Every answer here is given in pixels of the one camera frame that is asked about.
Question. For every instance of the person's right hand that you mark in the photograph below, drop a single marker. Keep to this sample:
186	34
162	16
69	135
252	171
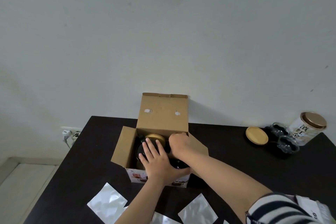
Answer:
182	145

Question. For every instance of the person's left hand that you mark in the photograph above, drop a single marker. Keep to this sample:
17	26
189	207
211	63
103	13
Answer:
160	166

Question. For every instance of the bamboo coaster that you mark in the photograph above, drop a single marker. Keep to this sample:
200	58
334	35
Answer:
155	137
256	135

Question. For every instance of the red cardboard tea set box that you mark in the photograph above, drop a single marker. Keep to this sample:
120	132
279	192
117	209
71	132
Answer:
162	116

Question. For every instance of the white tea tin gold lid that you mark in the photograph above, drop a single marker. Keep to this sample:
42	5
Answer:
312	121

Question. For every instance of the dark wooden table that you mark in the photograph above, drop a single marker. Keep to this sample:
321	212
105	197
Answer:
225	139

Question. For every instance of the group of silver foil pouches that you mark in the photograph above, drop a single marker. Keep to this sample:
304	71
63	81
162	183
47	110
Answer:
107	202

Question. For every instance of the white power plug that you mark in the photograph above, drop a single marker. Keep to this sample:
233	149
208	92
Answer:
67	136

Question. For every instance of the striped shirt sleeve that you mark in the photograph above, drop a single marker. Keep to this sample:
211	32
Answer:
278	210

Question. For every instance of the white packet black logo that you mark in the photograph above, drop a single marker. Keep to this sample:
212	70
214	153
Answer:
307	205

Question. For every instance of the white wall socket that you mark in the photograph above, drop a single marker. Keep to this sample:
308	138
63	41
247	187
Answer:
71	128

